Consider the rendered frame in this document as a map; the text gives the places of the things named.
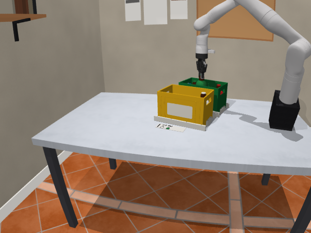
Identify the white paper pick list strip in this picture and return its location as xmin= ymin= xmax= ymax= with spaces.
xmin=155 ymin=123 xmax=186 ymax=132

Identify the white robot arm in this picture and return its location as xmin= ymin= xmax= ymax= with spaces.
xmin=193 ymin=0 xmax=311 ymax=104

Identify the yellow crate with dividers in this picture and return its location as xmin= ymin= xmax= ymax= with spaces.
xmin=157 ymin=84 xmax=213 ymax=125

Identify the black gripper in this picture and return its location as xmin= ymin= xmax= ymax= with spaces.
xmin=196 ymin=53 xmax=208 ymax=79

